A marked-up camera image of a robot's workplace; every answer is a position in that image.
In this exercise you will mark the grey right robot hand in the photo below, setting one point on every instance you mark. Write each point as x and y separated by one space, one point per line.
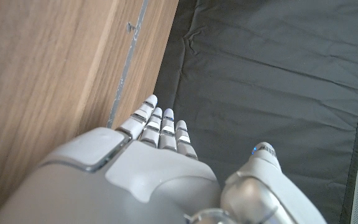
141 186

